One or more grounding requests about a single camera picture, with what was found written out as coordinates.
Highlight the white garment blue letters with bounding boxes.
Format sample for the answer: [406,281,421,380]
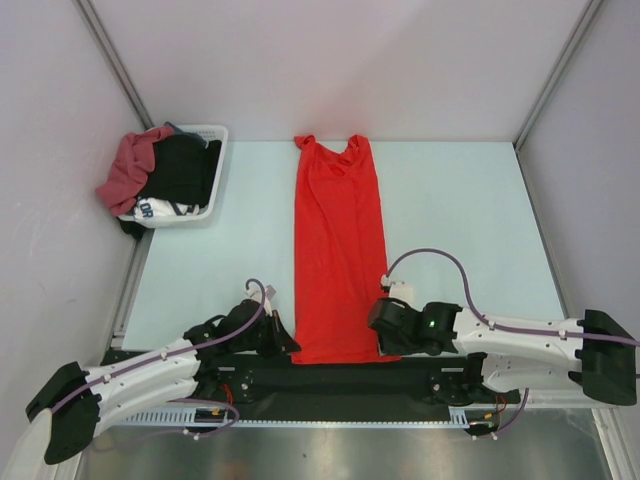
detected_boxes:
[132,197,200,222]

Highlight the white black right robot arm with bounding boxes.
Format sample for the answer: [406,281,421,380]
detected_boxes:
[368,298,638,406]

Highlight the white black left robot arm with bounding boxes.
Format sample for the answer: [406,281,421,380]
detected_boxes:
[26,299,301,465]

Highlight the white plastic laundry basket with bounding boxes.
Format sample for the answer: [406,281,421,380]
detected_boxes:
[118,123,230,230]

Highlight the left aluminium corner post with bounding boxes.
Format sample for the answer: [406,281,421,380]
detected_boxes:
[71,0,154,129]

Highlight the pink garment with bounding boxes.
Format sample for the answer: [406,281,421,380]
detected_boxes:
[95,126,174,217]

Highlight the black garment in basket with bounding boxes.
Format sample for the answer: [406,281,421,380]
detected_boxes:
[119,134,224,240]

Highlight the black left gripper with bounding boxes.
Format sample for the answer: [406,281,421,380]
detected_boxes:
[232,310,298,360]

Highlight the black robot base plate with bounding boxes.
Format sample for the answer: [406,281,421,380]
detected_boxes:
[86,347,520,424]

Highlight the aluminium corner post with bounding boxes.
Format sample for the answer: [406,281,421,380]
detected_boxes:
[71,0,154,129]
[512,0,606,155]

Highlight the right aluminium corner post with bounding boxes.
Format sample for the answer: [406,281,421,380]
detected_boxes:
[512,0,606,155]

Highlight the white slotted cable duct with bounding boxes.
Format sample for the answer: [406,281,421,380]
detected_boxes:
[116,405,498,429]

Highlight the red tank top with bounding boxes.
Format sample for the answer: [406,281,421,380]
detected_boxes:
[292,135,387,365]

